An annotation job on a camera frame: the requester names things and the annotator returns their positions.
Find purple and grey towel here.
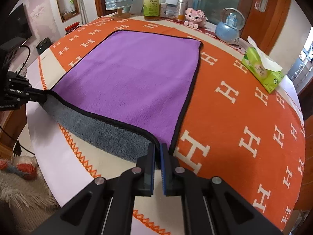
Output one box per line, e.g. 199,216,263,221
42,30,203,162

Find black television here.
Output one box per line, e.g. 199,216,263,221
1,3,32,45

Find orange H-pattern blanket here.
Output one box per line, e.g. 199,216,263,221
27,16,306,230

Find beige fringed knit throw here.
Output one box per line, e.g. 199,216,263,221
1,156,60,234

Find green tissue pack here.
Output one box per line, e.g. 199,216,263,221
242,36,283,93

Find glass bottle green label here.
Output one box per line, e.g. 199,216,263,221
143,0,161,21

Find silver metal can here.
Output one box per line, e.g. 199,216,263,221
175,0,188,21

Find pink plush toy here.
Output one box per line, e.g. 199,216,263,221
183,7,207,29

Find blue snow globe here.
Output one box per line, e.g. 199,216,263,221
215,7,246,45

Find black cable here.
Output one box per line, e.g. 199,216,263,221
0,44,36,157

